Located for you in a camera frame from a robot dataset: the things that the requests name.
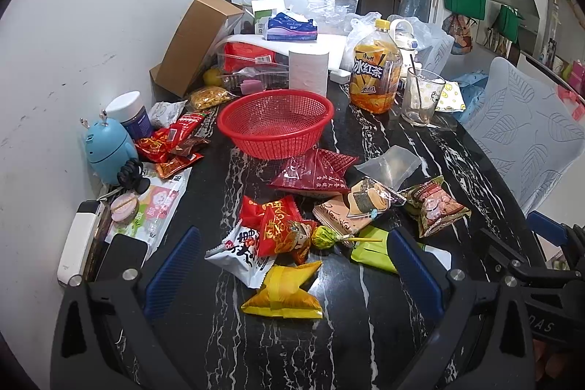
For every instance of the clear plastic container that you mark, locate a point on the clear plastic container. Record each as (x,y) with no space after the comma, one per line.
(239,63)

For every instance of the beige wafer snack packet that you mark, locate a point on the beige wafer snack packet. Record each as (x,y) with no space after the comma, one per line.
(333,213)

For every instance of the blue round humidifier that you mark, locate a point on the blue round humidifier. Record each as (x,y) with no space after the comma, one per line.
(108,146)

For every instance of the yellow snack packet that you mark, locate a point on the yellow snack packet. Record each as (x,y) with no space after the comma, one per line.
(281,295)

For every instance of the red gold snack bag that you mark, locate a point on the red gold snack bag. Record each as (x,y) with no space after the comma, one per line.
(280,226)

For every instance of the green white snack packet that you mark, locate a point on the green white snack packet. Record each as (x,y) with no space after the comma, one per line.
(374,254)

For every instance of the large clear zip bag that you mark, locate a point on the large clear zip bag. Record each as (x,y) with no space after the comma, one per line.
(332,17)

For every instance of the brown cardboard box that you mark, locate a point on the brown cardboard box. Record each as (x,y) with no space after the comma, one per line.
(190,51)

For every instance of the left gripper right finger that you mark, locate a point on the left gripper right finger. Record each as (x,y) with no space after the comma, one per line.
(481,326)

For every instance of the dark red triangular snack bag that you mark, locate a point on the dark red triangular snack bag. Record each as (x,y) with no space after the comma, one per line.
(318,173)

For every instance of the white paper towel roll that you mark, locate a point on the white paper towel roll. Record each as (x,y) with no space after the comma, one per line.
(308,72)

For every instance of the smiley pattern paper packet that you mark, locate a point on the smiley pattern paper packet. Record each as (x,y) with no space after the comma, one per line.
(451,99)

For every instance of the black smartphone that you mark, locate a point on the black smartphone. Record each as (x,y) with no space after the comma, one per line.
(124,252)

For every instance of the clear glass cup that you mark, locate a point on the clear glass cup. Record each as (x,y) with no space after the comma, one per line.
(422,91)

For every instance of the white lid supplement jar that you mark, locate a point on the white lid supplement jar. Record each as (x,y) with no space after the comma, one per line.
(130,111)

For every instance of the green meat snack bag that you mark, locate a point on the green meat snack bag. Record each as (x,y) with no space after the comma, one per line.
(433,208)

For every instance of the white desiccant sachet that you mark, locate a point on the white desiccant sachet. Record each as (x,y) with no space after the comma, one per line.
(163,114)

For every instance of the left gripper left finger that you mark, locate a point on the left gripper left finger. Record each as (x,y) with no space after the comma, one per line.
(104,336)

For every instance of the pink green wet wipes pack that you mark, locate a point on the pink green wet wipes pack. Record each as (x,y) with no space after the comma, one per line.
(154,209)

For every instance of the grey leaf pattern cushion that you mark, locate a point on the grey leaf pattern cushion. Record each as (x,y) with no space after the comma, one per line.
(526,131)

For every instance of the red sauce packets pile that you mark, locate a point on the red sauce packets pile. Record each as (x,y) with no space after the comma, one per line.
(176,147)

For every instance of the yellow green lollipop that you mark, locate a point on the yellow green lollipop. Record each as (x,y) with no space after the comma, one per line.
(324,238)

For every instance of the red plastic mesh basket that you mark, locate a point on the red plastic mesh basket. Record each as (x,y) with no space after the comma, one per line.
(276,124)

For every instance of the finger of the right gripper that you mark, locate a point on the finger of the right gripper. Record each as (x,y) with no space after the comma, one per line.
(495,254)
(550,230)

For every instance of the yellow crumb snack bag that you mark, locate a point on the yellow crumb snack bag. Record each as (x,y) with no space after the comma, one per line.
(208,97)

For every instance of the iced tea bottle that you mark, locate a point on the iced tea bottle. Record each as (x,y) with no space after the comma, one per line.
(376,70)

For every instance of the seaweed cracker clear packet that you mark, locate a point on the seaweed cracker clear packet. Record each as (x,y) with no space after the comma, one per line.
(370,198)

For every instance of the blue tissue pack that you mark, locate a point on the blue tissue pack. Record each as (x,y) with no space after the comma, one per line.
(284,28)

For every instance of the white power bank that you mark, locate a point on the white power bank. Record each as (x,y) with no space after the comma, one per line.
(80,237)

